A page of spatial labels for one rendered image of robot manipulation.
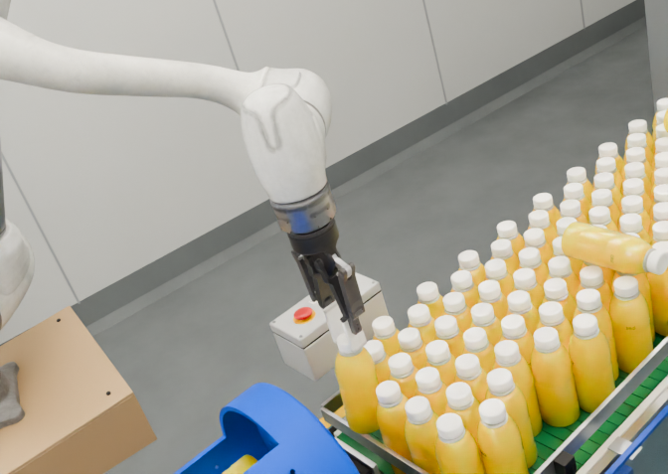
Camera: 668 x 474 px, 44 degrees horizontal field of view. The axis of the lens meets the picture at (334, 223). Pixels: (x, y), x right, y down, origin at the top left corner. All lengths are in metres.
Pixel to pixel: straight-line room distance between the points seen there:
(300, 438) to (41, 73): 0.60
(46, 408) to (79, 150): 2.37
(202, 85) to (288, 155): 0.22
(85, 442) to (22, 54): 0.68
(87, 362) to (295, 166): 0.68
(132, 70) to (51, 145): 2.59
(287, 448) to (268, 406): 0.07
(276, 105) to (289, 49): 3.06
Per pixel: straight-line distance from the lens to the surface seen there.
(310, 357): 1.50
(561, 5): 5.33
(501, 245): 1.61
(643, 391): 1.53
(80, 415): 1.53
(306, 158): 1.14
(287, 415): 1.13
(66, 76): 1.20
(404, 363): 1.38
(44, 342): 1.77
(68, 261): 3.97
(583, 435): 1.37
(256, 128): 1.12
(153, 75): 1.24
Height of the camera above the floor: 1.94
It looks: 28 degrees down
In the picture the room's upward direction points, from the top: 18 degrees counter-clockwise
